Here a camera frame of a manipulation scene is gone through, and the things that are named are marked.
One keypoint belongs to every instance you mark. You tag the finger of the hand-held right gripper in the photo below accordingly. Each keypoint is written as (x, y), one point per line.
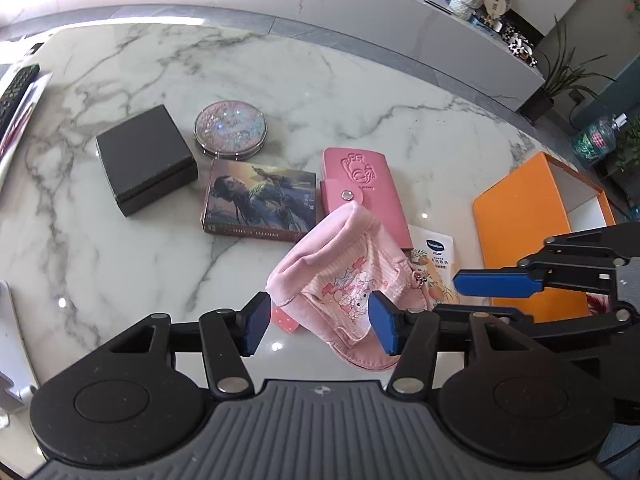
(500, 283)
(590, 332)

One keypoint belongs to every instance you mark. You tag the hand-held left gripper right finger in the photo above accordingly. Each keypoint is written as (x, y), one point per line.
(384, 325)

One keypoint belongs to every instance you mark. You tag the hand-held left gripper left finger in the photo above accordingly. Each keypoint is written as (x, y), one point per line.
(256, 325)

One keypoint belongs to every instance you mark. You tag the orange cardboard box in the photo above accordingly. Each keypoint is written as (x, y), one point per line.
(520, 225)

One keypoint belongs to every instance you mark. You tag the pink fabric pouch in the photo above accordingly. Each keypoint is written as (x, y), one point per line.
(345, 260)

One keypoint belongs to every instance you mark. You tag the round glitter compact mirror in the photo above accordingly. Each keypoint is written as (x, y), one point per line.
(230, 127)

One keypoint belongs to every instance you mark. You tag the white marble desktop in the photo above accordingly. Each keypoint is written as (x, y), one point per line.
(125, 270)

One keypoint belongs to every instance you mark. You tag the pink dotted card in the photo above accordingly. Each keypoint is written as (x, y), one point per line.
(285, 321)

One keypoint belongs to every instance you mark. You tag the red feather toy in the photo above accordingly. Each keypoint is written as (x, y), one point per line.
(600, 304)

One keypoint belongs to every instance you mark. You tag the illustrated flat box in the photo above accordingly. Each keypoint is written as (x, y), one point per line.
(260, 200)

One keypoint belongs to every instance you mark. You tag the large water bottle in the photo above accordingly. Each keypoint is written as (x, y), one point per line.
(597, 142)

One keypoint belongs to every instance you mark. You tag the pink leather card holder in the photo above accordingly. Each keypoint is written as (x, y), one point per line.
(360, 180)

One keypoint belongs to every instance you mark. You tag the potted plant in black pot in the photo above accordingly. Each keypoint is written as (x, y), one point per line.
(542, 100)

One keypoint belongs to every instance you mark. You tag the black square box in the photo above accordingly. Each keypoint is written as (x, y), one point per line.
(145, 160)

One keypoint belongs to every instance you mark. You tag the black and white cow figurines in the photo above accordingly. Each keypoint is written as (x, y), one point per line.
(520, 45)

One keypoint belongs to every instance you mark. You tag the white phone stand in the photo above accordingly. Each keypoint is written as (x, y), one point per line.
(12, 350)

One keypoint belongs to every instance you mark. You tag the round fan ornament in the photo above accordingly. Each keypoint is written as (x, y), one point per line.
(496, 0)

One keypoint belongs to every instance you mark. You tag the white paper sheets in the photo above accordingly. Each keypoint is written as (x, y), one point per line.
(27, 120)

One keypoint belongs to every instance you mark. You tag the white marble television cabinet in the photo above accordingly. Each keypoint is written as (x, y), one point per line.
(350, 15)

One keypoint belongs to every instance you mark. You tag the black remote control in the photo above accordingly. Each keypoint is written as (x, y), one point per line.
(15, 95)

